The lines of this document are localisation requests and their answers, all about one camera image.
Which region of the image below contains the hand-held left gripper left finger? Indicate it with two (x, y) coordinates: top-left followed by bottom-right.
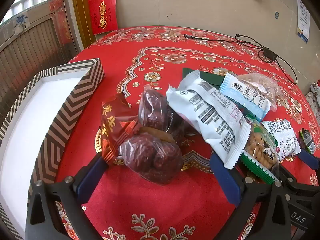
(25, 151), (118, 240)

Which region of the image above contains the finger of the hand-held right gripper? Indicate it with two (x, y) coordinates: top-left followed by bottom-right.
(297, 149), (320, 171)
(279, 165), (320, 198)

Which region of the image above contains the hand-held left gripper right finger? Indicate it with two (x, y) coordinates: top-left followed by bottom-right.
(209, 154), (293, 240)

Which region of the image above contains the white strawberry snack packet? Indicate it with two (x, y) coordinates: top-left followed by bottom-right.
(261, 119), (302, 163)

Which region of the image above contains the green clear cookie packet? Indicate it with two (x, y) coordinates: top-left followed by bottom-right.
(239, 114), (280, 185)

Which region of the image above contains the red candy packet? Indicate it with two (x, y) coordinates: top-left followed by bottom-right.
(100, 93), (139, 164)

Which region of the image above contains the clear packet of red dates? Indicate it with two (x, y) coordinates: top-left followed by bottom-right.
(119, 90), (187, 185)

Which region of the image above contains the long pale blue snack packet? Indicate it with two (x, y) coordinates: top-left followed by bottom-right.
(166, 70), (251, 169)

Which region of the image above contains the light blue nut packet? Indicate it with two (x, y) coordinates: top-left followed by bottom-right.
(219, 73), (284, 122)

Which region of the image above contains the striped cardboard box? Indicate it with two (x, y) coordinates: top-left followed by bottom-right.
(0, 58), (105, 240)

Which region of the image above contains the dark green snack packet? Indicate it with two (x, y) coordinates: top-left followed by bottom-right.
(182, 67), (225, 90)

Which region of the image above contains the small green snack packet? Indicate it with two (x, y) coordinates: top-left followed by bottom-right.
(299, 128), (316, 154)

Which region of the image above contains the red floral tablecloth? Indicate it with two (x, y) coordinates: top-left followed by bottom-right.
(32, 26), (320, 240)

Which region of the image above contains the brown panelled door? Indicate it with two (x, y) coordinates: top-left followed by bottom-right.
(0, 0), (78, 110)

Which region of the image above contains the red door couplet strip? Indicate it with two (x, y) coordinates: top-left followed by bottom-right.
(49, 0), (75, 45)

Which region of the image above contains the blue flower sticker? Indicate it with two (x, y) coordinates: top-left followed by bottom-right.
(13, 11), (31, 35)

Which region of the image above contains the black cable with adapter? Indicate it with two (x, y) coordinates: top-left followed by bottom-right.
(184, 34), (298, 85)

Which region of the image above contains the wall calendar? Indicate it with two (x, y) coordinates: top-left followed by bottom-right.
(297, 0), (310, 43)

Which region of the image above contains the red gold wall poster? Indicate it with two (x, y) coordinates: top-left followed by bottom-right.
(87, 0), (118, 36)

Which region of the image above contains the golden wooden door frame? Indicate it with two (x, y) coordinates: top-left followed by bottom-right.
(71, 0), (97, 48)

